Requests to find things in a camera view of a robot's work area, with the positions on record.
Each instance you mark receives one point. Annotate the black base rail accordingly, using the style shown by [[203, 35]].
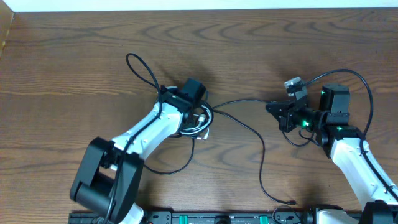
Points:
[[167, 217]]

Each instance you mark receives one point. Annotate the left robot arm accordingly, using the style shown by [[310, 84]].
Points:
[[109, 174]]

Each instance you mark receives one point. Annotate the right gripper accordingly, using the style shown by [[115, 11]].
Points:
[[284, 117]]

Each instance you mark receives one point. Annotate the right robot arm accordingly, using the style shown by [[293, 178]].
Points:
[[346, 146]]

